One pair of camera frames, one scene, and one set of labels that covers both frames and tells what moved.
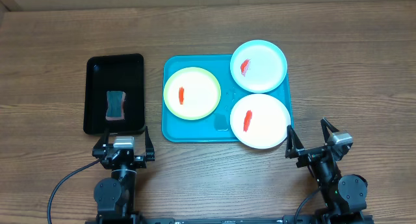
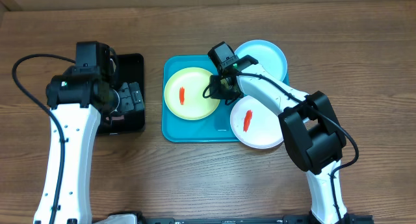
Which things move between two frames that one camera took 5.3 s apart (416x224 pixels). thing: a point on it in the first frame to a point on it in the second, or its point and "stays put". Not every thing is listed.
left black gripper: (140, 162) to (131, 98)
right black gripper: (293, 144) to (218, 93)
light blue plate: (259, 66) stays put
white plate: (260, 121) stays put
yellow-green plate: (192, 93) stays put
